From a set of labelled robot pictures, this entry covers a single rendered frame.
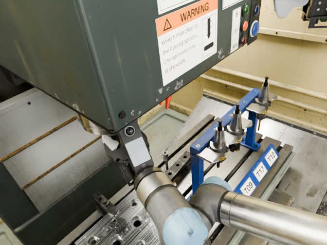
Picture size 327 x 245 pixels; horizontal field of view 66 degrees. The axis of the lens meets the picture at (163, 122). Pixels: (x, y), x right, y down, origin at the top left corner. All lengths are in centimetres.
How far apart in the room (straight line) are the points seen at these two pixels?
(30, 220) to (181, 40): 109
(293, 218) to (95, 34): 45
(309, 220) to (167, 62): 37
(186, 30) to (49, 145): 82
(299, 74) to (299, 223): 103
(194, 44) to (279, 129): 122
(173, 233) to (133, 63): 28
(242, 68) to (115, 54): 129
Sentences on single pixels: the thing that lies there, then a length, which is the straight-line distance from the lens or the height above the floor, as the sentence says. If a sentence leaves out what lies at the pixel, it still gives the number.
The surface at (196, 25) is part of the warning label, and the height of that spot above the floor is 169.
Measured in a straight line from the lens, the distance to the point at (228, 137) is 93.
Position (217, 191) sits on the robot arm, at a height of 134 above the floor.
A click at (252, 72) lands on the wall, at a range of 156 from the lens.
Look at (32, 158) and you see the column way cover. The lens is 111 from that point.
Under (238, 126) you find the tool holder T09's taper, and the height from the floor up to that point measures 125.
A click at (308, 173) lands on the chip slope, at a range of 151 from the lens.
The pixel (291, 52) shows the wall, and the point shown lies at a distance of 144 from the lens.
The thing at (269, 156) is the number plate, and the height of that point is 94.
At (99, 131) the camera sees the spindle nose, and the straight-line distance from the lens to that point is 58.
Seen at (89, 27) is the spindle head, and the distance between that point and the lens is 31.
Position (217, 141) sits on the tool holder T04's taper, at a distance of 86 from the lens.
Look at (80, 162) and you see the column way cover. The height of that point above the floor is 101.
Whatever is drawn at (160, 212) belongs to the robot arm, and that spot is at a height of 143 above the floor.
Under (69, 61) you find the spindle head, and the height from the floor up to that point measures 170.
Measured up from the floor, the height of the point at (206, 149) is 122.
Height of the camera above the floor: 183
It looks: 37 degrees down
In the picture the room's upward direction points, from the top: 8 degrees counter-clockwise
